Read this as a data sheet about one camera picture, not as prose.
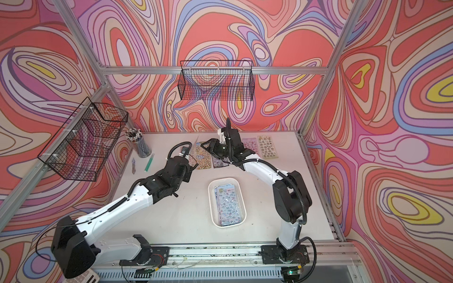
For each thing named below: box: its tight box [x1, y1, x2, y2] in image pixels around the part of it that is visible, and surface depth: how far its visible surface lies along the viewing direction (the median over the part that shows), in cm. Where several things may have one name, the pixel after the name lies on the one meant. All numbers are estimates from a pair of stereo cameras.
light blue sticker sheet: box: [213, 183, 242, 227], surface depth 88 cm
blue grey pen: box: [132, 157, 137, 175], surface depth 106 cm
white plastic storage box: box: [208, 177, 247, 229], surface depth 88 cm
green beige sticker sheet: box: [257, 135, 279, 159], surface depth 117 cm
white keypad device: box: [63, 268, 101, 283], surface depth 68 cm
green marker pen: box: [143, 153, 156, 173], surface depth 106 cm
